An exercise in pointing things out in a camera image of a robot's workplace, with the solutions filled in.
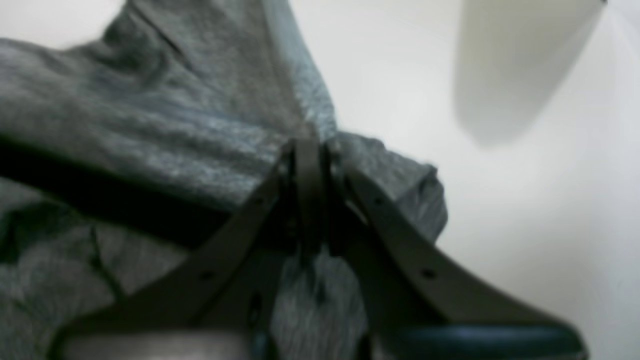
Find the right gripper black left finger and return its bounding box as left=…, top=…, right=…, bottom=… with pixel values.
left=47, top=139, right=313, bottom=360

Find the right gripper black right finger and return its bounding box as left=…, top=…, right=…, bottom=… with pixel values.
left=311, top=143, right=588, bottom=360

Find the grey t-shirt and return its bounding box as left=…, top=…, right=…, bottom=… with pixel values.
left=1, top=0, right=448, bottom=360

